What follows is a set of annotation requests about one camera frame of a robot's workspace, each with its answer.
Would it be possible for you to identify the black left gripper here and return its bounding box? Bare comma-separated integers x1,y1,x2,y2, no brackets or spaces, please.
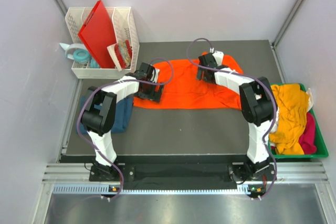
134,79,164,103

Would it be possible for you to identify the orange t shirt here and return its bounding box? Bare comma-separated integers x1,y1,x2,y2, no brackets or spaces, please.
133,59,241,110

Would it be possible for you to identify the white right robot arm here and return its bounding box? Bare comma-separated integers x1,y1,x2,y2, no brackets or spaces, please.
196,51,278,180

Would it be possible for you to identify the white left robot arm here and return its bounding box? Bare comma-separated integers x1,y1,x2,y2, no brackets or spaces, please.
80,63,164,180

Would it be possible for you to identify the folded blue t shirt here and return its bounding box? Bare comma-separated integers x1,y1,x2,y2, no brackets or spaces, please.
79,96,133,135

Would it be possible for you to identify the red patterned booklet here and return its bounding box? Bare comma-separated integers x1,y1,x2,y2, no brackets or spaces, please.
107,40,132,71

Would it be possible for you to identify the white perforated organizer basket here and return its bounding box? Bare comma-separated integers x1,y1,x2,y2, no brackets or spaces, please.
61,1,140,79

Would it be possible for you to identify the red plastic board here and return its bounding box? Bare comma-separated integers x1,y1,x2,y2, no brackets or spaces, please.
78,0,117,69

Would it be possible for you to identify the yellow t shirt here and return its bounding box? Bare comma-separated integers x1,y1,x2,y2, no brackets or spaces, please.
269,84,309,155

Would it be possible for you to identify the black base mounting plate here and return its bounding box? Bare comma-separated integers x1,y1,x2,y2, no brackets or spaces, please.
89,155,276,190

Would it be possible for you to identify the magenta t shirt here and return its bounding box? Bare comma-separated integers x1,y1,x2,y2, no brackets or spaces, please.
299,112,317,155

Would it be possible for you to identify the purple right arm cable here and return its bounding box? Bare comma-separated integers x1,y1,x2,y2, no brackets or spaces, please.
186,37,278,200

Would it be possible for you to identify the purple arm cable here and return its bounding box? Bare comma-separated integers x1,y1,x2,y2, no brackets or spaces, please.
186,37,278,200
76,58,175,200

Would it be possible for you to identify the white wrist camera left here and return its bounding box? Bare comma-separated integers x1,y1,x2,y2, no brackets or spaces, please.
151,68,160,83

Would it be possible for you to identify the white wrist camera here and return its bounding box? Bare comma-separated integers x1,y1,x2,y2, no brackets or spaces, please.
209,48,224,66
151,68,160,83

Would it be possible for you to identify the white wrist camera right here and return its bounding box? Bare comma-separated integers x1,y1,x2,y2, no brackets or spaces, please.
209,48,224,66

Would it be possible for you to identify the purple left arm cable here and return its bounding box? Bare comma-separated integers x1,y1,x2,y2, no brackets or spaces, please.
76,58,175,200

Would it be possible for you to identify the grey slotted cable duct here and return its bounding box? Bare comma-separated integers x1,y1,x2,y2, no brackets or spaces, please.
52,184,263,195

